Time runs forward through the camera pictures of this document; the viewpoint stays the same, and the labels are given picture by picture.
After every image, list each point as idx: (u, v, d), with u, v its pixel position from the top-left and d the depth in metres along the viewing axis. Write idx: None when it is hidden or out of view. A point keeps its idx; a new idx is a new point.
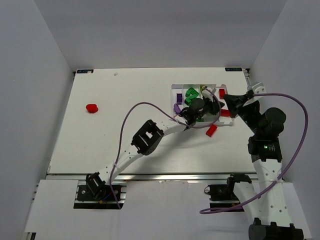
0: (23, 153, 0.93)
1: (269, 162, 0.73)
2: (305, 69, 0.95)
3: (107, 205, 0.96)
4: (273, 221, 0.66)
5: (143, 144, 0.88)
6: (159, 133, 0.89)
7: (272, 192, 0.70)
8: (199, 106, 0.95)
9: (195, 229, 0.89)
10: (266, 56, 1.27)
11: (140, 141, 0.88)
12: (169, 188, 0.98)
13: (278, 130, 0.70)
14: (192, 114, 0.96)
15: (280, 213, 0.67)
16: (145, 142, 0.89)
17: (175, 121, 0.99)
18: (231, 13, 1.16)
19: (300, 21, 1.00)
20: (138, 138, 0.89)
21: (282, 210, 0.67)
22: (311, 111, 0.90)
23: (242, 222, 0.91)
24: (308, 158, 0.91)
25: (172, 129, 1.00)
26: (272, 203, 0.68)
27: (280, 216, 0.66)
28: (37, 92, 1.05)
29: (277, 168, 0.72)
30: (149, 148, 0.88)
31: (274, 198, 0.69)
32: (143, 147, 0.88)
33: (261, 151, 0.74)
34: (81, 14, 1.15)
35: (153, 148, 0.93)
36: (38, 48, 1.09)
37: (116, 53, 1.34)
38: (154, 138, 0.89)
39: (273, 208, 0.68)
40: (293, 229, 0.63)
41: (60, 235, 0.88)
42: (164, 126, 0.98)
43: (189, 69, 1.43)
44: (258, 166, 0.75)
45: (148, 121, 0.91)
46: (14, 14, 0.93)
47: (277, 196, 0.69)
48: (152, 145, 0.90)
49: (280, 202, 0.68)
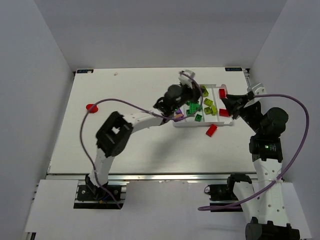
0: (23, 153, 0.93)
1: (270, 162, 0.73)
2: (305, 69, 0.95)
3: (107, 205, 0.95)
4: (269, 220, 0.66)
5: (109, 142, 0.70)
6: (127, 127, 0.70)
7: (271, 191, 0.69)
8: (177, 94, 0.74)
9: (195, 229, 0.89)
10: (266, 56, 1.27)
11: (105, 139, 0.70)
12: (169, 188, 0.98)
13: (281, 129, 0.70)
14: (169, 104, 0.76)
15: (278, 212, 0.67)
16: (111, 139, 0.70)
17: (149, 112, 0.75)
18: (231, 13, 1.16)
19: (300, 21, 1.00)
20: (102, 135, 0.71)
21: (280, 209, 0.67)
22: (311, 111, 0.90)
23: (242, 222, 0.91)
24: (308, 158, 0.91)
25: (145, 123, 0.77)
26: (270, 202, 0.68)
27: (277, 216, 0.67)
28: (36, 92, 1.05)
29: (278, 168, 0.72)
30: (116, 146, 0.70)
31: (272, 197, 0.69)
32: (109, 146, 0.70)
33: (262, 151, 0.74)
34: (81, 13, 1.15)
35: (123, 146, 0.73)
36: (38, 48, 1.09)
37: (116, 53, 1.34)
38: (121, 135, 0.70)
39: (270, 208, 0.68)
40: (289, 229, 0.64)
41: (60, 235, 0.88)
42: (134, 119, 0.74)
43: (189, 69, 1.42)
44: (258, 166, 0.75)
45: (111, 113, 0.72)
46: (14, 14, 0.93)
47: (276, 195, 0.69)
48: (120, 142, 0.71)
49: (278, 202, 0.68)
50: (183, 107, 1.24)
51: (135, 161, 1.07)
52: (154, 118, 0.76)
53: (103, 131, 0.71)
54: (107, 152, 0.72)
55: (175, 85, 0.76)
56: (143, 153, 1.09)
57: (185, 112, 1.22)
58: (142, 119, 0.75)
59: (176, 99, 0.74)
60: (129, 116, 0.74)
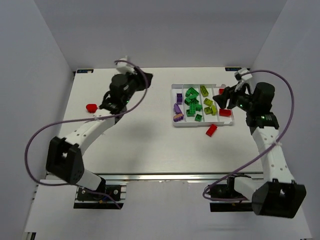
0: (23, 153, 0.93)
1: (266, 129, 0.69)
2: (305, 68, 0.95)
3: (107, 205, 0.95)
4: (274, 177, 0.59)
5: (63, 172, 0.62)
6: (73, 151, 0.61)
7: (272, 153, 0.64)
8: (123, 83, 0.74)
9: (196, 229, 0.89)
10: (266, 56, 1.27)
11: (58, 171, 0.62)
12: (169, 188, 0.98)
13: (270, 96, 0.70)
14: (118, 96, 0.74)
15: (281, 171, 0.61)
16: (62, 167, 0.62)
17: (93, 119, 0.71)
18: (231, 13, 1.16)
19: (300, 21, 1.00)
20: (54, 168, 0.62)
21: (284, 168, 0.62)
22: (312, 111, 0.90)
23: (242, 222, 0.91)
24: (308, 158, 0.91)
25: (97, 130, 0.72)
26: (272, 162, 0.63)
27: (281, 174, 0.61)
28: (37, 92, 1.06)
29: (275, 134, 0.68)
30: (71, 173, 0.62)
31: (274, 158, 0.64)
32: (66, 176, 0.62)
33: (257, 121, 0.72)
34: (81, 14, 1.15)
35: (79, 167, 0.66)
36: (39, 48, 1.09)
37: (116, 52, 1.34)
38: (70, 160, 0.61)
39: (273, 167, 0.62)
40: (295, 184, 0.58)
41: (60, 235, 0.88)
42: (80, 135, 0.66)
43: (189, 69, 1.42)
44: (256, 134, 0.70)
45: (49, 144, 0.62)
46: (14, 14, 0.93)
47: (277, 156, 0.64)
48: (73, 168, 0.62)
49: (281, 162, 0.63)
50: (183, 107, 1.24)
51: (135, 161, 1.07)
52: (103, 122, 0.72)
53: (51, 164, 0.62)
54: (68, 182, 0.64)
55: (115, 76, 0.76)
56: (143, 153, 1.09)
57: (185, 112, 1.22)
58: (89, 131, 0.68)
59: (124, 88, 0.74)
60: (73, 134, 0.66)
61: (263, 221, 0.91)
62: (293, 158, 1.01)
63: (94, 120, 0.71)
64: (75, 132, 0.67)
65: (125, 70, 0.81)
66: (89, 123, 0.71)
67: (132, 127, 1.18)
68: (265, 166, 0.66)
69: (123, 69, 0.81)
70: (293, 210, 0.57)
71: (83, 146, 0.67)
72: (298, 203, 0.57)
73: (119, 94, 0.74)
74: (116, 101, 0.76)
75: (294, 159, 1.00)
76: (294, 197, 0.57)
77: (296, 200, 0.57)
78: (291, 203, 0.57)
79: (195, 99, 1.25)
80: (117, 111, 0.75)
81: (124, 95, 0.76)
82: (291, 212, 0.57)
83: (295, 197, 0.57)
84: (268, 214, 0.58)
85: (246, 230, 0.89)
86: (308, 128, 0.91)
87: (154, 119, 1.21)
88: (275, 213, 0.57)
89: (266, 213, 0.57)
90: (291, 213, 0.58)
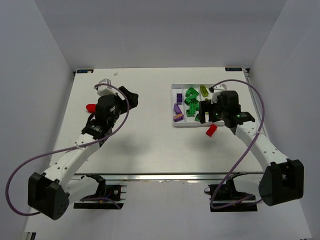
0: (23, 154, 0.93)
1: (245, 124, 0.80)
2: (305, 68, 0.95)
3: (107, 205, 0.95)
4: (271, 161, 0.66)
5: (45, 209, 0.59)
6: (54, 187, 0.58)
7: (259, 141, 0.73)
8: (109, 105, 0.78)
9: (196, 229, 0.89)
10: (266, 56, 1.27)
11: (41, 206, 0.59)
12: (169, 188, 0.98)
13: (235, 98, 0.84)
14: (104, 117, 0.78)
15: (275, 153, 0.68)
16: (44, 204, 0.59)
17: (75, 147, 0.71)
18: (231, 13, 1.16)
19: (300, 21, 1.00)
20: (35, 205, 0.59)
21: (275, 151, 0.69)
22: (311, 111, 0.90)
23: (242, 222, 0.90)
24: (308, 158, 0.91)
25: (80, 160, 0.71)
26: (264, 148, 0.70)
27: (275, 156, 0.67)
28: (37, 92, 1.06)
29: (253, 125, 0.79)
30: (54, 208, 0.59)
31: (263, 145, 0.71)
32: (48, 213, 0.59)
33: (236, 120, 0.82)
34: (81, 14, 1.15)
35: (63, 201, 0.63)
36: (38, 48, 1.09)
37: (116, 52, 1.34)
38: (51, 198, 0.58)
39: (267, 153, 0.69)
40: (291, 162, 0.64)
41: (60, 235, 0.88)
42: (61, 167, 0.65)
43: (189, 69, 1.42)
44: (239, 131, 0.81)
45: (29, 180, 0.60)
46: (14, 14, 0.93)
47: (266, 142, 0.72)
48: (56, 203, 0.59)
49: (270, 146, 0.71)
50: (183, 107, 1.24)
51: (135, 161, 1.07)
52: (85, 149, 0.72)
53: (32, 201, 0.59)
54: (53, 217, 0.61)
55: (101, 98, 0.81)
56: (143, 153, 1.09)
57: (185, 112, 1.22)
58: (70, 162, 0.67)
59: (110, 109, 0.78)
60: (53, 168, 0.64)
61: (263, 221, 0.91)
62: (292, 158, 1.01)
63: (76, 149, 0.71)
64: (55, 165, 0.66)
65: (107, 93, 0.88)
66: (71, 153, 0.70)
67: (132, 128, 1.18)
68: (258, 154, 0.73)
69: (104, 92, 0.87)
70: (299, 187, 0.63)
71: (64, 180, 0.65)
72: (300, 178, 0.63)
73: (105, 115, 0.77)
74: (101, 122, 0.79)
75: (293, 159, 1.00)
76: (295, 174, 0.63)
77: (298, 176, 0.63)
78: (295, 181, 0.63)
79: (195, 99, 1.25)
80: (101, 133, 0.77)
81: (109, 116, 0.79)
82: (298, 189, 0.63)
83: (296, 173, 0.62)
84: (280, 200, 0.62)
85: (246, 231, 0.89)
86: (308, 128, 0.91)
87: (154, 120, 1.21)
88: (285, 195, 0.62)
89: (278, 198, 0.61)
90: (298, 191, 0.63)
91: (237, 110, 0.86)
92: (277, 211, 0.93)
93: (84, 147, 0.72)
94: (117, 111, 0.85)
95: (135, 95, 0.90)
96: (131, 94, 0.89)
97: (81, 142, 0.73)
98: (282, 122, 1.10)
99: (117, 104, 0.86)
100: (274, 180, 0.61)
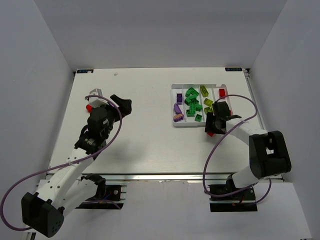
0: (23, 153, 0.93)
1: (231, 119, 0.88)
2: (305, 69, 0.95)
3: (107, 205, 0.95)
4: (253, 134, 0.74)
5: (40, 226, 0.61)
6: (47, 206, 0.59)
7: (243, 125, 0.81)
8: (100, 118, 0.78)
9: (196, 229, 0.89)
10: (266, 56, 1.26)
11: (37, 223, 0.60)
12: (169, 188, 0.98)
13: (223, 104, 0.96)
14: (97, 130, 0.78)
15: (256, 130, 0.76)
16: (38, 222, 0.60)
17: (69, 164, 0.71)
18: (231, 13, 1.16)
19: (300, 21, 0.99)
20: (30, 222, 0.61)
21: (257, 129, 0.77)
22: (311, 112, 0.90)
23: (242, 222, 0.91)
24: (307, 158, 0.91)
25: (74, 175, 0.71)
26: (247, 128, 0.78)
27: (258, 131, 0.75)
28: (36, 92, 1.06)
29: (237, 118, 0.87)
30: (49, 225, 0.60)
31: (247, 126, 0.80)
32: (44, 229, 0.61)
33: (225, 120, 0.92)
34: (81, 14, 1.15)
35: (58, 218, 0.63)
36: (38, 48, 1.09)
37: (116, 52, 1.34)
38: (45, 217, 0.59)
39: (249, 130, 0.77)
40: (272, 132, 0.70)
41: (60, 235, 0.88)
42: (54, 185, 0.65)
43: (189, 69, 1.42)
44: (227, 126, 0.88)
45: (22, 200, 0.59)
46: (13, 14, 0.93)
47: (249, 125, 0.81)
48: (49, 221, 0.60)
49: (252, 127, 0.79)
50: (183, 107, 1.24)
51: (134, 161, 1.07)
52: (78, 165, 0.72)
53: (27, 220, 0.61)
54: (49, 233, 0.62)
55: (93, 111, 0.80)
56: (143, 153, 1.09)
57: (185, 112, 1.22)
58: (63, 180, 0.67)
59: (103, 121, 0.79)
60: (46, 187, 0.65)
61: (263, 221, 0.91)
62: (292, 158, 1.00)
63: (68, 166, 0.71)
64: (48, 183, 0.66)
65: (99, 103, 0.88)
66: (64, 170, 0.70)
67: (132, 128, 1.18)
68: (244, 136, 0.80)
69: (96, 103, 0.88)
70: (285, 155, 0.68)
71: (57, 198, 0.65)
72: (283, 146, 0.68)
73: (98, 128, 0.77)
74: (94, 135, 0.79)
75: (293, 159, 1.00)
76: (279, 144, 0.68)
77: (281, 145, 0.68)
78: (279, 150, 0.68)
79: (195, 99, 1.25)
80: (95, 146, 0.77)
81: (103, 128, 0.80)
82: (284, 158, 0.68)
83: (278, 140, 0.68)
84: (269, 171, 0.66)
85: (246, 231, 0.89)
86: (308, 128, 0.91)
87: (154, 120, 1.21)
88: (273, 165, 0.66)
89: (267, 169, 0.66)
90: (285, 160, 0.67)
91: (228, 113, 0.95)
92: (277, 210, 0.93)
93: (77, 163, 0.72)
94: (110, 121, 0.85)
95: (128, 102, 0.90)
96: (124, 102, 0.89)
97: (74, 157, 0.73)
98: (282, 122, 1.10)
99: (110, 114, 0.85)
100: (258, 149, 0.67)
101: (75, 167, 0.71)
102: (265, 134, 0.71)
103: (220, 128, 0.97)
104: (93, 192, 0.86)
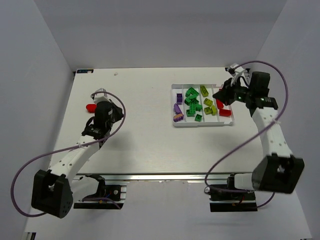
0: (22, 153, 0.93)
1: (265, 109, 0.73)
2: (304, 69, 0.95)
3: (107, 205, 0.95)
4: (273, 152, 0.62)
5: (49, 206, 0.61)
6: (60, 181, 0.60)
7: (270, 131, 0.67)
8: (108, 107, 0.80)
9: (196, 229, 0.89)
10: (266, 56, 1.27)
11: (48, 202, 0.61)
12: (169, 188, 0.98)
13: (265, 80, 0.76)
14: (104, 119, 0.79)
15: (280, 146, 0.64)
16: (49, 201, 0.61)
17: (78, 147, 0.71)
18: (231, 13, 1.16)
19: (300, 21, 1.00)
20: (39, 203, 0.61)
21: (282, 143, 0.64)
22: (310, 112, 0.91)
23: (242, 223, 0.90)
24: (308, 158, 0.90)
25: (83, 158, 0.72)
26: (272, 138, 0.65)
27: (281, 148, 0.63)
28: (37, 91, 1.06)
29: (272, 111, 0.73)
30: (60, 203, 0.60)
31: (273, 134, 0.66)
32: (56, 208, 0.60)
33: (258, 102, 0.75)
34: (81, 14, 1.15)
35: (69, 197, 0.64)
36: (38, 47, 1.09)
37: (116, 52, 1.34)
38: (58, 192, 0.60)
39: (272, 143, 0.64)
40: (294, 158, 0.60)
41: (60, 235, 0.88)
42: (65, 165, 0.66)
43: (189, 69, 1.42)
44: (256, 116, 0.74)
45: (35, 177, 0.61)
46: (14, 13, 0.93)
47: (276, 133, 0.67)
48: (62, 197, 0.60)
49: (280, 137, 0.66)
50: (183, 107, 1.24)
51: (134, 161, 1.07)
52: (88, 148, 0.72)
53: (36, 201, 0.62)
54: (60, 215, 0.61)
55: (98, 103, 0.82)
56: (143, 153, 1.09)
57: (185, 112, 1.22)
58: (75, 160, 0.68)
59: (108, 112, 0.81)
60: (59, 165, 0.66)
61: (263, 221, 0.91)
62: None
63: (79, 148, 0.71)
64: (60, 163, 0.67)
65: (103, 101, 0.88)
66: (74, 151, 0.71)
67: (132, 128, 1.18)
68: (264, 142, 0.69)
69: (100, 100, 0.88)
70: (292, 184, 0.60)
71: (70, 177, 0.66)
72: (297, 176, 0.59)
73: (103, 116, 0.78)
74: (100, 125, 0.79)
75: None
76: (292, 171, 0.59)
77: (294, 174, 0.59)
78: (290, 177, 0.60)
79: (195, 99, 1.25)
80: (101, 135, 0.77)
81: (108, 119, 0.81)
82: (291, 185, 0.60)
83: (294, 170, 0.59)
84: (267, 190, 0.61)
85: (247, 231, 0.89)
86: (308, 128, 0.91)
87: (154, 120, 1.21)
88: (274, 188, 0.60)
89: (266, 187, 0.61)
90: (290, 188, 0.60)
91: (263, 94, 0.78)
92: (277, 211, 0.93)
93: (87, 146, 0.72)
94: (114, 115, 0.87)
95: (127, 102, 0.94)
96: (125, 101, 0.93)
97: (83, 141, 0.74)
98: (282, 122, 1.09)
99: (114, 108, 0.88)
100: (269, 169, 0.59)
101: (88, 148, 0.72)
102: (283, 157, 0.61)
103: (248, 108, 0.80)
104: (93, 191, 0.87)
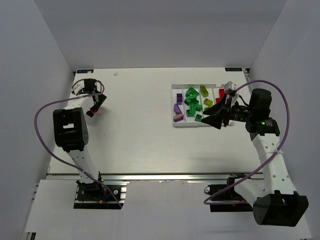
0: (22, 153, 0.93)
1: (265, 135, 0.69)
2: (305, 69, 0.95)
3: (107, 205, 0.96)
4: (276, 189, 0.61)
5: (74, 135, 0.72)
6: (78, 110, 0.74)
7: (273, 163, 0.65)
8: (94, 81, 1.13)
9: (196, 228, 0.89)
10: (266, 56, 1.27)
11: (70, 132, 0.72)
12: (169, 188, 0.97)
13: (269, 100, 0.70)
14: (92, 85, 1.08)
15: (283, 182, 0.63)
16: (72, 131, 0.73)
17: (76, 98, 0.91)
18: (231, 13, 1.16)
19: (300, 21, 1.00)
20: (63, 135, 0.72)
21: (285, 178, 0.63)
22: (310, 112, 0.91)
23: (242, 223, 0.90)
24: (308, 157, 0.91)
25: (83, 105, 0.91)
26: (274, 172, 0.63)
27: (285, 185, 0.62)
28: (36, 91, 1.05)
29: (273, 137, 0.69)
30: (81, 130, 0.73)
31: (275, 168, 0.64)
32: (79, 134, 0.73)
33: (258, 127, 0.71)
34: (81, 14, 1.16)
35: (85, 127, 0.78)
36: (38, 47, 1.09)
37: (116, 53, 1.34)
38: (78, 118, 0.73)
39: (275, 178, 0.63)
40: (297, 195, 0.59)
41: (60, 235, 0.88)
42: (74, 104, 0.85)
43: (189, 69, 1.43)
44: (257, 142, 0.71)
45: (54, 115, 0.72)
46: (14, 13, 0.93)
47: (278, 166, 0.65)
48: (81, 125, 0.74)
49: (283, 171, 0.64)
50: (183, 107, 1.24)
51: (134, 161, 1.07)
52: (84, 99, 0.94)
53: (59, 135, 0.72)
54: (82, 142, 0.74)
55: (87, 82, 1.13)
56: (143, 153, 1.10)
57: (185, 112, 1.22)
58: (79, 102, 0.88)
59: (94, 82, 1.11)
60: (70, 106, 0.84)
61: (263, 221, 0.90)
62: (291, 158, 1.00)
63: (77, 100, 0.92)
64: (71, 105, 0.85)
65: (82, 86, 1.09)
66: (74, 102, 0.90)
67: (131, 127, 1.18)
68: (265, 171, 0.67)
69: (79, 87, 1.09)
70: (294, 220, 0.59)
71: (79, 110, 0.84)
72: (299, 213, 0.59)
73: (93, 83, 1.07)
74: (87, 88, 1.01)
75: (292, 159, 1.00)
76: (296, 209, 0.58)
77: (298, 212, 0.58)
78: (292, 214, 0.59)
79: (195, 99, 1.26)
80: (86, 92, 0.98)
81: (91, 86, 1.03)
82: (292, 221, 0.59)
83: (298, 209, 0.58)
84: (268, 222, 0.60)
85: (246, 231, 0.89)
86: (308, 128, 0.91)
87: (154, 120, 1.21)
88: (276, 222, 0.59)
89: (268, 220, 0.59)
90: (292, 222, 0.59)
91: (265, 116, 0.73)
92: None
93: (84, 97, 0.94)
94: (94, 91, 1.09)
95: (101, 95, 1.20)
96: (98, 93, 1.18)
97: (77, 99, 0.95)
98: (282, 122, 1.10)
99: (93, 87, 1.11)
100: (272, 207, 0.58)
101: (85, 98, 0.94)
102: (287, 196, 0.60)
103: (248, 130, 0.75)
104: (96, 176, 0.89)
